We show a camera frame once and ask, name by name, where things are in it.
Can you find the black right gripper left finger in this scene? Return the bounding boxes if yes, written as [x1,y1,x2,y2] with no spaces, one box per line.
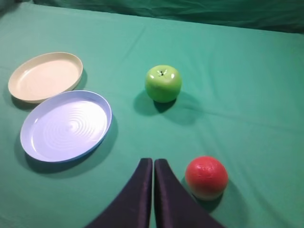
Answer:
[87,158,152,228]

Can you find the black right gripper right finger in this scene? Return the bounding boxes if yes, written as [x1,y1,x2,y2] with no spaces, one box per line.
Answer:
[154,159,223,228]

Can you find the round red-yellow bread bun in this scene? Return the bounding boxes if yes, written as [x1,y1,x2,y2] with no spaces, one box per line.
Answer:
[185,156,228,200]

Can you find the blue plastic plate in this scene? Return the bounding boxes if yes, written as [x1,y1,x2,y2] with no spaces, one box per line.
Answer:
[20,90,112,163]

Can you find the cream yellow plastic plate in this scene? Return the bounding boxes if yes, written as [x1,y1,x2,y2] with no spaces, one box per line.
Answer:
[8,52,83,104]

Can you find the green apple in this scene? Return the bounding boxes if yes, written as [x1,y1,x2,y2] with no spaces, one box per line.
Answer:
[145,65,182,103]

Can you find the green backdrop cloth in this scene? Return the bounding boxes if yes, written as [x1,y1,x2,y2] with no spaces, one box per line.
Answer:
[32,0,304,34]

